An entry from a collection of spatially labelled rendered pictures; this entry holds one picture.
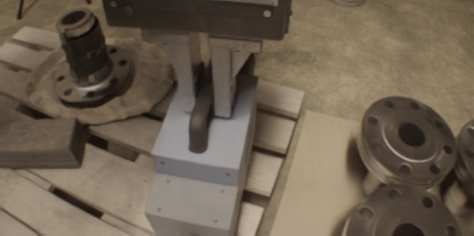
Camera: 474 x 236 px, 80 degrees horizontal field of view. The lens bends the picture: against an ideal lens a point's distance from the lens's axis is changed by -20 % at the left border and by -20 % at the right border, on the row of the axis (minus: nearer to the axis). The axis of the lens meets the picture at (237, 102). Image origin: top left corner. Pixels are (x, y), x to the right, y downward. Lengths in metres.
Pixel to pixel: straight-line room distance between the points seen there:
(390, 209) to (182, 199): 0.40
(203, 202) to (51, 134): 0.48
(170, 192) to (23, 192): 0.50
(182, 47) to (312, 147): 0.66
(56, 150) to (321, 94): 0.86
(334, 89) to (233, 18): 0.90
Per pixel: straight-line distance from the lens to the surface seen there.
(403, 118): 0.87
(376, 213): 0.70
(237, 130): 0.55
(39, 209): 0.90
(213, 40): 0.45
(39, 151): 0.89
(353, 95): 1.25
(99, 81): 1.01
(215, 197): 0.55
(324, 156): 1.03
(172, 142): 0.55
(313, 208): 0.94
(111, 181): 0.86
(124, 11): 0.41
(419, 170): 0.79
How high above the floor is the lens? 0.84
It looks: 47 degrees down
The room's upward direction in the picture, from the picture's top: straight up
